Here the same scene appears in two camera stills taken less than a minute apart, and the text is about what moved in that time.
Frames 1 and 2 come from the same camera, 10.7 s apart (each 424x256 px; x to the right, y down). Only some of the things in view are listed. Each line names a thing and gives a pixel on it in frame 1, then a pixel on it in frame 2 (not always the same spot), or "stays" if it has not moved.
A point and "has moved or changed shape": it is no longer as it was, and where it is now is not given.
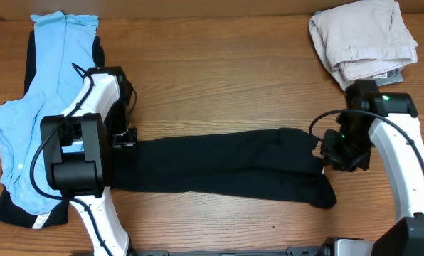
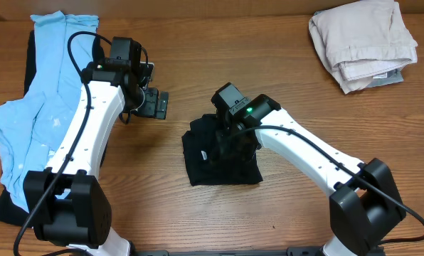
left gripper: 129,141 -> 149,109
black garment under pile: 6,208 stays
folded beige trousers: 361,38 stays
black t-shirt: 277,165 has moved or changed shape
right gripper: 334,158 -> 228,151
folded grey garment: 391,77 stays
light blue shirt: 63,45 stays
